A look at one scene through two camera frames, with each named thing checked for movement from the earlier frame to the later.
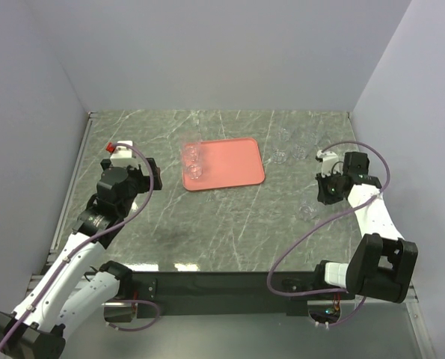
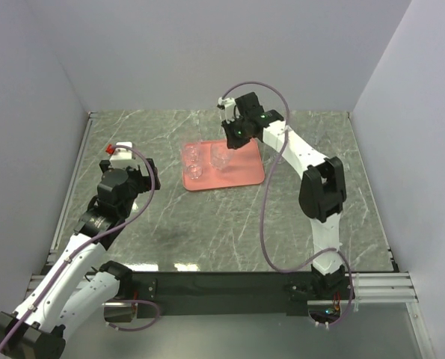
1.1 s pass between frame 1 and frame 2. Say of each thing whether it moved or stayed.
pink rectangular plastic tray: stayed
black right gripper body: moved
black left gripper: stayed
